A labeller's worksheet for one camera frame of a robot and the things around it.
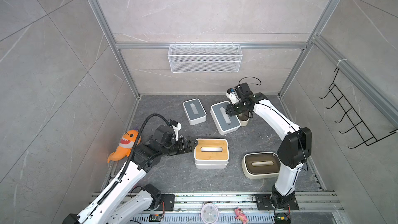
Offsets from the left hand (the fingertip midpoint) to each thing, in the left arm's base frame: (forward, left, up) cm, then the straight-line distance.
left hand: (192, 142), depth 70 cm
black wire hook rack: (-5, -70, +11) cm, 71 cm away
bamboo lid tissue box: (0, -10, -12) cm, 15 cm away
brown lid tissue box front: (-5, -36, -21) cm, 42 cm away
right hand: (+23, -23, -5) cm, 33 cm away
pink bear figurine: (-27, -20, -18) cm, 39 cm away
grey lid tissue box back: (+33, 0, -20) cm, 39 cm away
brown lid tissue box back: (+23, -32, -16) cm, 43 cm away
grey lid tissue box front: (+14, -17, -7) cm, 24 cm away
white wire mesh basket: (+57, -8, +8) cm, 58 cm away
